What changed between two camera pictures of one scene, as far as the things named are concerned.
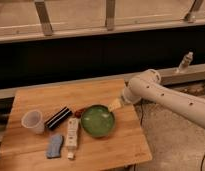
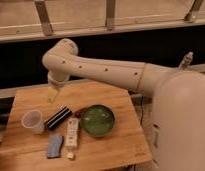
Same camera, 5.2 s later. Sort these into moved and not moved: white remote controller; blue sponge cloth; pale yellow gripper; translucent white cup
Moved: pale yellow gripper
Not moved: blue sponge cloth; white remote controller; translucent white cup
